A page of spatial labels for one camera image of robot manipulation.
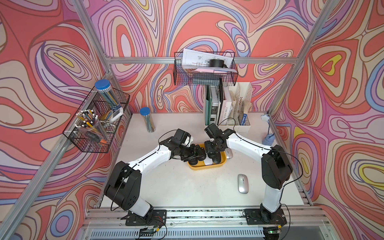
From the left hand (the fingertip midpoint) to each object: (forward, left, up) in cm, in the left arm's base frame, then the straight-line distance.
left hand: (201, 155), depth 82 cm
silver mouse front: (-11, -24, -12) cm, 29 cm away
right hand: (+6, -7, -6) cm, 11 cm away
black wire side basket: (+10, +47, +18) cm, 52 cm away
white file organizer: (+35, -28, +8) cm, 46 cm away
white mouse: (+2, -5, -10) cm, 12 cm away
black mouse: (+3, -10, -10) cm, 15 cm away
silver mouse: (+7, -18, -10) cm, 22 cm away
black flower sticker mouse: (+1, +5, -10) cm, 11 cm away
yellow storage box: (0, 0, -11) cm, 11 cm away
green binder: (+25, -5, +16) cm, 30 cm away
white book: (+29, -17, +9) cm, 34 cm away
